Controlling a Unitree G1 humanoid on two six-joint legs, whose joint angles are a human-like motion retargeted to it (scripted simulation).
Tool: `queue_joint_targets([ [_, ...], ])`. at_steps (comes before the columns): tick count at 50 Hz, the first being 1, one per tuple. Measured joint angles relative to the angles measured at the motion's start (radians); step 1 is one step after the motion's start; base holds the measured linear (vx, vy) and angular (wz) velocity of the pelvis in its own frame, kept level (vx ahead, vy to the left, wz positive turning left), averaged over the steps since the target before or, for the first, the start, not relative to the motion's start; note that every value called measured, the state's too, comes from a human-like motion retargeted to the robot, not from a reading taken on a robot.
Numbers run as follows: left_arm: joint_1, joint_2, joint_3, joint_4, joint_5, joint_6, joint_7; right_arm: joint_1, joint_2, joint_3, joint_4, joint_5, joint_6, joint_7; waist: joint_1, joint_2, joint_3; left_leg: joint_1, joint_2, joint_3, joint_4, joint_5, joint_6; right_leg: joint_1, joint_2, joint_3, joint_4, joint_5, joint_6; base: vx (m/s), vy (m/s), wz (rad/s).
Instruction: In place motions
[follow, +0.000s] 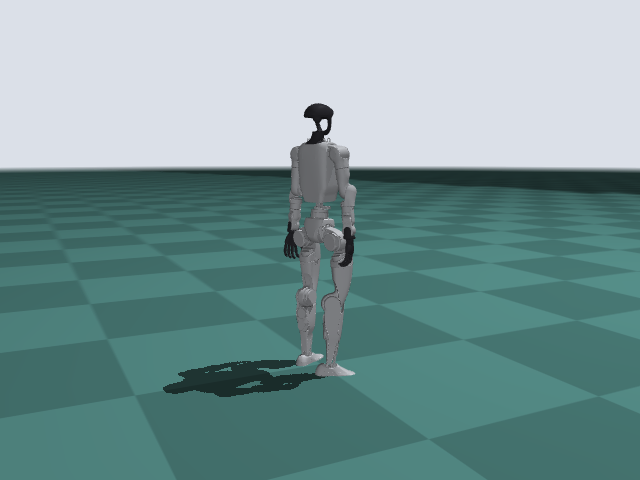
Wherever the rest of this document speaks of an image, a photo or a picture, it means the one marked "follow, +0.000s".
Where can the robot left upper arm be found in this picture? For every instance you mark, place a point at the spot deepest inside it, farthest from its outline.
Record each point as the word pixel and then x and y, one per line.
pixel 295 184

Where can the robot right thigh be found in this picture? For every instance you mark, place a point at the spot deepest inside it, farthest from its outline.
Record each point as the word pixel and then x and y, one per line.
pixel 341 276

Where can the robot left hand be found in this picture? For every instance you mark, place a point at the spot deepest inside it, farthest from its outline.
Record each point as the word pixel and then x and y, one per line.
pixel 290 242

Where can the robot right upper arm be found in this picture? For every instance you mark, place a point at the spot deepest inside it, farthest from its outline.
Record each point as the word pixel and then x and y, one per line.
pixel 340 156

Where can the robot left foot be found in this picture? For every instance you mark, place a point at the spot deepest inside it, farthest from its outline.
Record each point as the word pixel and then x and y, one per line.
pixel 303 360

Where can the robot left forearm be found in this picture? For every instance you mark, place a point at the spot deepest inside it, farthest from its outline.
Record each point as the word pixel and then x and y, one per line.
pixel 295 209

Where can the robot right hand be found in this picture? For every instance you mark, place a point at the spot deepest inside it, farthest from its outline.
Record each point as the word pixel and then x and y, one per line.
pixel 349 249

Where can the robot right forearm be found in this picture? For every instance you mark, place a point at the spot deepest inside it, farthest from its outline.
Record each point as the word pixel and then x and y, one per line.
pixel 348 217

